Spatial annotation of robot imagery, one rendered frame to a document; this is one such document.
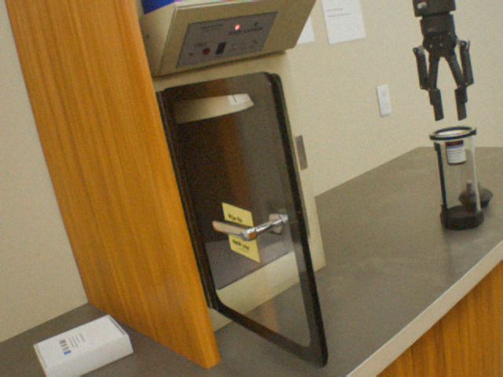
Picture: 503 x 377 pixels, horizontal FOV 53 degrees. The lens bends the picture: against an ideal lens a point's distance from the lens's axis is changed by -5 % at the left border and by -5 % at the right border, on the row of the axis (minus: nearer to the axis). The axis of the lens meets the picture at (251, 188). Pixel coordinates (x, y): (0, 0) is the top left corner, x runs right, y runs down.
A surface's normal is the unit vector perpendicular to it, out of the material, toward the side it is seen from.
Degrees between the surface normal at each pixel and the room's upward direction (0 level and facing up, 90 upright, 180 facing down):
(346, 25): 90
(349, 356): 0
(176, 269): 90
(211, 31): 135
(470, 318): 90
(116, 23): 90
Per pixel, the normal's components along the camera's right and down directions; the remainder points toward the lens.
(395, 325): -0.20, -0.95
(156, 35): -0.74, 0.30
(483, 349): 0.65, 0.05
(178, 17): 0.60, 0.71
